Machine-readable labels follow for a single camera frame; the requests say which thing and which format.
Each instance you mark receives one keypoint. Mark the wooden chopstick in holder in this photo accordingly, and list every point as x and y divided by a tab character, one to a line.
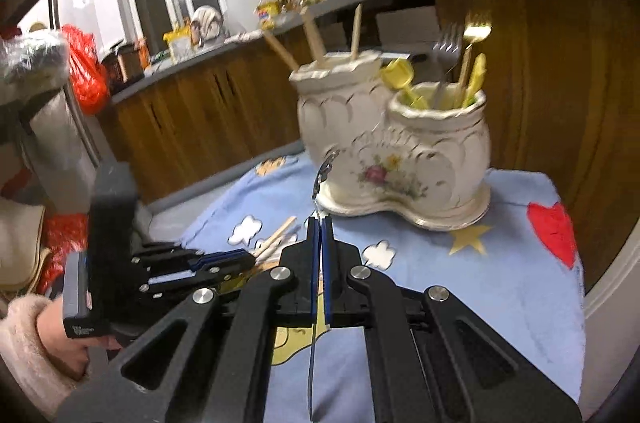
280	50

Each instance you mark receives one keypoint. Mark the gold spoon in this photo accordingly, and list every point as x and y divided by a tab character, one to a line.
477	27

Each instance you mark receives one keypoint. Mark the dark thermos jar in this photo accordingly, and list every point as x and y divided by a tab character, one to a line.
123	64

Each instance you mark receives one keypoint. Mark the wooden chopstick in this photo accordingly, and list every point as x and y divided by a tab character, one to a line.
314	39
356	29
270	244
280	50

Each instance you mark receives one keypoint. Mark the blue cartoon tablecloth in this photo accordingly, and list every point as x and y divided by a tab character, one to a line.
498	267

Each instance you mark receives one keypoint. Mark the dark-handled utensil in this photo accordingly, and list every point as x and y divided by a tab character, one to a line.
322	176

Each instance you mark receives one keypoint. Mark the silver metal fork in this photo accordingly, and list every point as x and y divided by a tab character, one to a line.
446	52

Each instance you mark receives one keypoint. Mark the pink fuzzy sleeve forearm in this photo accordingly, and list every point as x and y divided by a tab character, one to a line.
39	386

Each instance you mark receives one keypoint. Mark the yellow plastic utensil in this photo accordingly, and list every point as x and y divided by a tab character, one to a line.
476	80

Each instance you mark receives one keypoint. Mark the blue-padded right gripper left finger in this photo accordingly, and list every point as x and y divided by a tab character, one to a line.
299	304

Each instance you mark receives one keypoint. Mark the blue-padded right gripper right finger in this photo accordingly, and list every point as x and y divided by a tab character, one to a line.
341	303

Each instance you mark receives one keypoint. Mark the yellow cooking oil bottle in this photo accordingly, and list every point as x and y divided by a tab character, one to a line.
267	12

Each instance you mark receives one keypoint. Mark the red plastic bag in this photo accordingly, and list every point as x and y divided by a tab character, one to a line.
87	74

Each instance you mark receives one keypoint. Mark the cream ceramic utensil holder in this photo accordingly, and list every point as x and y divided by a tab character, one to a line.
384	155

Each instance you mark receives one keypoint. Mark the left hand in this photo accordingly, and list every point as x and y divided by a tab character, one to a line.
69	356

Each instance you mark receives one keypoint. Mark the finger of the left gripper pair seen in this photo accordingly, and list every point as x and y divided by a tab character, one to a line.
171	270

